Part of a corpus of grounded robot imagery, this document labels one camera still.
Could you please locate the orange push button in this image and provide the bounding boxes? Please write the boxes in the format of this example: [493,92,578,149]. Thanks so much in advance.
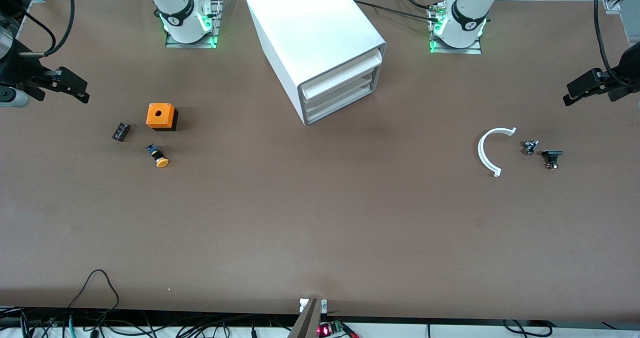
[146,144,170,168]

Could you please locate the white drawer cabinet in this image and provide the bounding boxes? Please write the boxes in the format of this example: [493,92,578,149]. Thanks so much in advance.
[246,0,387,126]

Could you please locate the white shallow drawer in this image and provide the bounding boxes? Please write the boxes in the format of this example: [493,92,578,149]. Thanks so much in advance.
[306,83,375,124]
[301,48,384,101]

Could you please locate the orange box with black base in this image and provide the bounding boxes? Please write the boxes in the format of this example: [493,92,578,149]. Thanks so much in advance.
[146,103,179,132]

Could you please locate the circuit board with red light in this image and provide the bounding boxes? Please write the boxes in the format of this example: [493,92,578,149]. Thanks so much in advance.
[317,320,347,338]

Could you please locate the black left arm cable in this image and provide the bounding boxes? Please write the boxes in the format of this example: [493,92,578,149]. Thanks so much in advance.
[593,0,632,87]

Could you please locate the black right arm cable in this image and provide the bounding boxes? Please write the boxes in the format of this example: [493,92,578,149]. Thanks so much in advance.
[0,0,76,58]

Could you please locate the black switch component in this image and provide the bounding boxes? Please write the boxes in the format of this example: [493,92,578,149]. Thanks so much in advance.
[542,150,564,170]

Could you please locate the white half-ring bracket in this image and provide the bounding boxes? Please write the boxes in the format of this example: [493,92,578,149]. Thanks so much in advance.
[477,127,517,178]

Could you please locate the black looped cable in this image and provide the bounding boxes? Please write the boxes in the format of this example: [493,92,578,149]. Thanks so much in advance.
[67,269,121,324]

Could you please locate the black cable to arm base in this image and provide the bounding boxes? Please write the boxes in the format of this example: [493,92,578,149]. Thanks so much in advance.
[352,0,443,20]

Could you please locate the grey camera mast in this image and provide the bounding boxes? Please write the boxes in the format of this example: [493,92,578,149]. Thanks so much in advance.
[287,298,322,338]

